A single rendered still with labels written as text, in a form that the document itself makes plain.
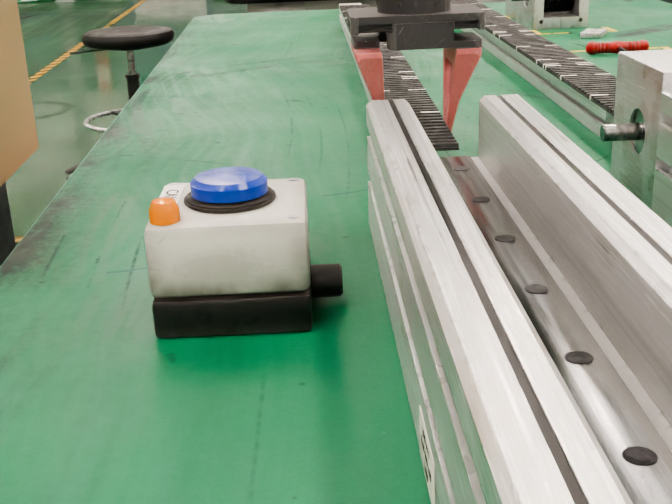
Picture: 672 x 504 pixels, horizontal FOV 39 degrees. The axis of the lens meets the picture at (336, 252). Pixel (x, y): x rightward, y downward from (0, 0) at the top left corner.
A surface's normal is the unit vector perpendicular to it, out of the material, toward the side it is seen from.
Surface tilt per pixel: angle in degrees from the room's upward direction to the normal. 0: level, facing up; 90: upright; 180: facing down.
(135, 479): 0
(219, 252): 90
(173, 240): 90
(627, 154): 90
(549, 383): 0
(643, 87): 90
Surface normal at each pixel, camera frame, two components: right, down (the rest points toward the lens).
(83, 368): -0.04, -0.94
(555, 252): -1.00, 0.04
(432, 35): 0.04, 0.35
